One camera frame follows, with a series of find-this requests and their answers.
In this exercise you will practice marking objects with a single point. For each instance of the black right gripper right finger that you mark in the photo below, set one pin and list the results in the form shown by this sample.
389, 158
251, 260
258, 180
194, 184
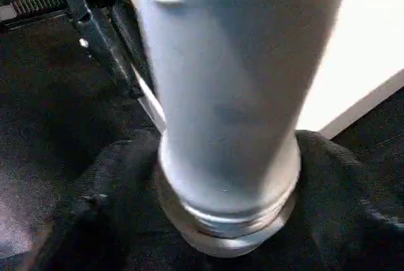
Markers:
341, 214

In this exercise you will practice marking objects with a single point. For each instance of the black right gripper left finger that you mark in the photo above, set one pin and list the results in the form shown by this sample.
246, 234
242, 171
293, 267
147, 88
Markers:
110, 214

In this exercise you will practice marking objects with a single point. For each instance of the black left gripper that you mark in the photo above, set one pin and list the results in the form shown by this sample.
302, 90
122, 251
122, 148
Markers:
94, 37

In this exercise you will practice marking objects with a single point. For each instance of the white plastic table leg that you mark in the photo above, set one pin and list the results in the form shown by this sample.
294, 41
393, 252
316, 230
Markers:
236, 78

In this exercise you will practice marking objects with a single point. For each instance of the white plastic table top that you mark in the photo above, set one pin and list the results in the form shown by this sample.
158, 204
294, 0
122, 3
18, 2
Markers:
363, 46

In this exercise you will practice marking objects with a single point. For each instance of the black plastic mat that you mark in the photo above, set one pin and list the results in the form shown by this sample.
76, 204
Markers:
47, 110

